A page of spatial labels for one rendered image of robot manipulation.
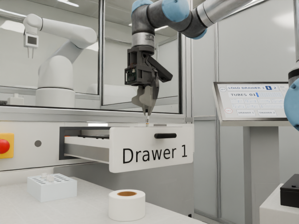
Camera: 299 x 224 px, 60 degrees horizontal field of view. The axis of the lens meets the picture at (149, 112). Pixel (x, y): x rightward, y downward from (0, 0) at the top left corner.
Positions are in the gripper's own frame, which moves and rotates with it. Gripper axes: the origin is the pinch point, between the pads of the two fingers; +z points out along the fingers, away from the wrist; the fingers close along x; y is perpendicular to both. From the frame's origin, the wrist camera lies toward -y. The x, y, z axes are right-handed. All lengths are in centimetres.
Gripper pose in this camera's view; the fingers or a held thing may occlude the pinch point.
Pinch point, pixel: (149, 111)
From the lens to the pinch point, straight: 83.5
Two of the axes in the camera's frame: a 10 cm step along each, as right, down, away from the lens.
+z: 0.1, 10.0, -0.7
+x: 6.1, -0.6, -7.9
